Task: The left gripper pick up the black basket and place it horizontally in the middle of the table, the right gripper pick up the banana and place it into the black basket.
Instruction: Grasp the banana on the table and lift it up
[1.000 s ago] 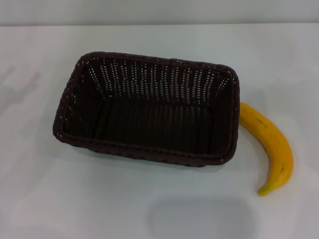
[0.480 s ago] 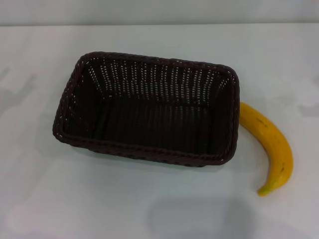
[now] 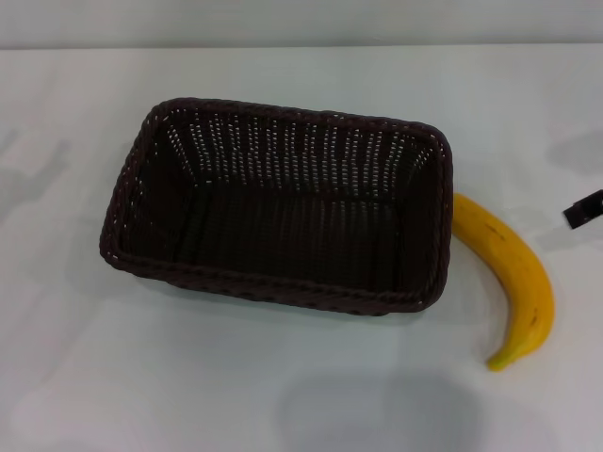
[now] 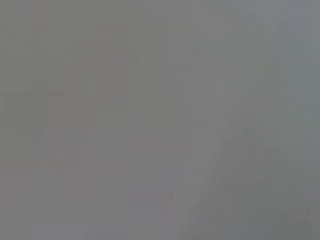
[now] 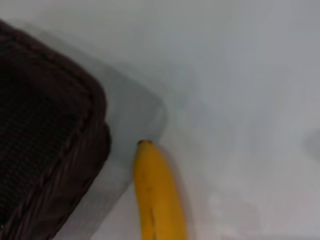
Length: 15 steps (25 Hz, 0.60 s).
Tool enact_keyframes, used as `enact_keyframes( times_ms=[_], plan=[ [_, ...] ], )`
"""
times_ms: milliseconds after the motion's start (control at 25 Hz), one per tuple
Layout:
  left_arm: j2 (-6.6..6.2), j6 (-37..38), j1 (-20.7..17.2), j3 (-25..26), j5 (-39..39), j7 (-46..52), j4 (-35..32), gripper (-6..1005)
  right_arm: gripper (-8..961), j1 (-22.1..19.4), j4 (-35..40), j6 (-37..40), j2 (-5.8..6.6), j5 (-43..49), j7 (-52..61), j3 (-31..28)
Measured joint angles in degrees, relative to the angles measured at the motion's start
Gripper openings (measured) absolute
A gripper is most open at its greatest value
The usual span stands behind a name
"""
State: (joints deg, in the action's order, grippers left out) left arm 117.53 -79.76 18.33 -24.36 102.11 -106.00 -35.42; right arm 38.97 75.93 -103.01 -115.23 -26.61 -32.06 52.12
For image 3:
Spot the dark brown woven basket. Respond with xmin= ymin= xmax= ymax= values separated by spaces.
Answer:
xmin=97 ymin=97 xmax=454 ymax=315

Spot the yellow banana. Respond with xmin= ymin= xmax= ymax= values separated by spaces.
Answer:
xmin=451 ymin=192 xmax=556 ymax=373

